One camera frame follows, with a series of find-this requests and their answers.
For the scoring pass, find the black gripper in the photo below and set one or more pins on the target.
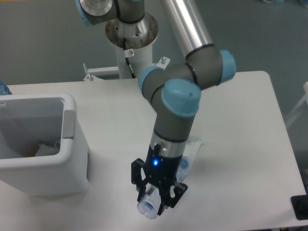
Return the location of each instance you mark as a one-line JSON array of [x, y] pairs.
[[160, 172]]

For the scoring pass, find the crushed clear plastic bottle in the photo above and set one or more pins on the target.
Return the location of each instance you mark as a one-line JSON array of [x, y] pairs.
[[150, 202]]

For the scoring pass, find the clear plastic wrapper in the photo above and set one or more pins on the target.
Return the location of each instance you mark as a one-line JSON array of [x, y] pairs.
[[192, 147]]

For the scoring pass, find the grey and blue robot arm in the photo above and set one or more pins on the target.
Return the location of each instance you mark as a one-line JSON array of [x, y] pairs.
[[174, 94]]

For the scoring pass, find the trash inside can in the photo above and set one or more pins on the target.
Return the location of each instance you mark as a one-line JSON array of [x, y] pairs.
[[47, 150]]

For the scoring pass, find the white trash can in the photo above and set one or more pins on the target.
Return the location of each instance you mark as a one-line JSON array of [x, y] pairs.
[[26, 121]]

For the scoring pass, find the black device at table edge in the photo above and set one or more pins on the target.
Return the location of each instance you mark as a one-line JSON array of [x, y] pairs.
[[300, 206]]

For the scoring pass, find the blue patterned object at left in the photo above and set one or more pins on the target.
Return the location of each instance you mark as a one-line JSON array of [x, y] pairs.
[[4, 89]]

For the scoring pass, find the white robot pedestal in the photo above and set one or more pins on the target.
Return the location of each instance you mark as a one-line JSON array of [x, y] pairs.
[[133, 44]]

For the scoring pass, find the white frame at right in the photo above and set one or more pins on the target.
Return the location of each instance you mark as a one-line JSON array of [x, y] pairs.
[[298, 109]]

